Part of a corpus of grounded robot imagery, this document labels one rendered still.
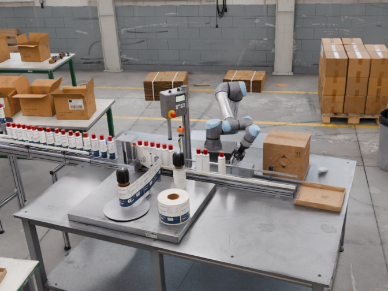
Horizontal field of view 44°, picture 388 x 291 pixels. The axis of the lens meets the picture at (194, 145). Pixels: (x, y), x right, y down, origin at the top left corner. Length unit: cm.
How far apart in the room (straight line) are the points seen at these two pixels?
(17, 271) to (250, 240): 138
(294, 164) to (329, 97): 322
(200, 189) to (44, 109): 240
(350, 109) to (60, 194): 430
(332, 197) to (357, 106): 342
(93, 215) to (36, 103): 229
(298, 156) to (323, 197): 33
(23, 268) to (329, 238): 181
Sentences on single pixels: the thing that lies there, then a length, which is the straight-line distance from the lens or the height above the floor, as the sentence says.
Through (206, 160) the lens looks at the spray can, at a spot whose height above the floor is 101.
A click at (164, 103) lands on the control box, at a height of 141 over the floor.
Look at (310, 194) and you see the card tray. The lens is 347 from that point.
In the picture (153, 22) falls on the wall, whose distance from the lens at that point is 909.
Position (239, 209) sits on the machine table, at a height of 83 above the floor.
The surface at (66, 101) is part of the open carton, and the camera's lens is 507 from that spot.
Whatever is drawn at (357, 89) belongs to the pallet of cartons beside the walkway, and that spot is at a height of 48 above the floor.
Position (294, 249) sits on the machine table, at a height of 83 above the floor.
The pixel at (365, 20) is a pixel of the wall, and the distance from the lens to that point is 878.
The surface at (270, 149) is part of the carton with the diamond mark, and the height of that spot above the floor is 107.
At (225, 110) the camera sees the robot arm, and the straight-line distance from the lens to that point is 341.
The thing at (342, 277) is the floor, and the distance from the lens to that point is 411.
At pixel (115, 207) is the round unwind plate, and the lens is 328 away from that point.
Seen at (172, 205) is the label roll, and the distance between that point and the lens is 298.
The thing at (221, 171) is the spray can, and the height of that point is 94.
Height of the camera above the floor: 262
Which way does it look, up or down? 25 degrees down
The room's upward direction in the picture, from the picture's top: 3 degrees counter-clockwise
